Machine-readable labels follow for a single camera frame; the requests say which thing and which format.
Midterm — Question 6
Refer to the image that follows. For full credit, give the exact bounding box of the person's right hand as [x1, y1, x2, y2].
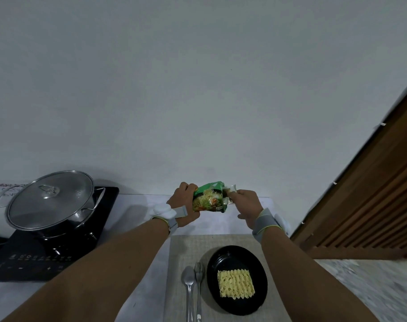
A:
[228, 189, 265, 230]

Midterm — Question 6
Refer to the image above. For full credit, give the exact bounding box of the black round plate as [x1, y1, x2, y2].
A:
[206, 245, 269, 316]

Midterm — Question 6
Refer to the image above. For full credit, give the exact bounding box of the person's right forearm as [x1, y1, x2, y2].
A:
[260, 227, 382, 322]

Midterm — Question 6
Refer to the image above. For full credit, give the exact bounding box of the brown wooden slatted door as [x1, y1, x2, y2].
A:
[290, 73, 407, 261]

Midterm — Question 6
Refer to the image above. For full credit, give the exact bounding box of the yellow dry noodle block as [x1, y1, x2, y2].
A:
[217, 268, 256, 301]

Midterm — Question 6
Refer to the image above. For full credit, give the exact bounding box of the black induction cooker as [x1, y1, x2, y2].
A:
[0, 187, 120, 284]

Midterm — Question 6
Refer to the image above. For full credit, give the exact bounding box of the metal fork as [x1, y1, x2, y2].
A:
[194, 262, 205, 322]

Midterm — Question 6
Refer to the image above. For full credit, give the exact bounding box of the metal spoon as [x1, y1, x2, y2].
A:
[181, 265, 195, 322]

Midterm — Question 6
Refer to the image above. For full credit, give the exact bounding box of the green instant noodle packet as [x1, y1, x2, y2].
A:
[191, 181, 238, 214]

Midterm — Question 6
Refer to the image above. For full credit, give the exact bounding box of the glass pot lid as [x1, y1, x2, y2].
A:
[5, 170, 95, 231]

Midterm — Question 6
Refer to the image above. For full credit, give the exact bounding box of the white grey left wrist tracker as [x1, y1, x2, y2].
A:
[151, 203, 188, 236]

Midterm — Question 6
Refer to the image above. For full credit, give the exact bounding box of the person's left hand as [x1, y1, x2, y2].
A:
[166, 182, 201, 229]

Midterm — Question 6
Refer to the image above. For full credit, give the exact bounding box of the person's left forearm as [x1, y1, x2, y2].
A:
[0, 218, 172, 322]

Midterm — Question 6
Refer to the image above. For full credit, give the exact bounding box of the stainless steel pot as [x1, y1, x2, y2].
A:
[0, 184, 107, 239]

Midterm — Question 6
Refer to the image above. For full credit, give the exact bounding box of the beige woven placemat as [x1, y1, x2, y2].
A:
[163, 234, 285, 322]

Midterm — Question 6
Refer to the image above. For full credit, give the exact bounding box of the grey right wrist tracker band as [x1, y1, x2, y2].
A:
[252, 208, 292, 245]

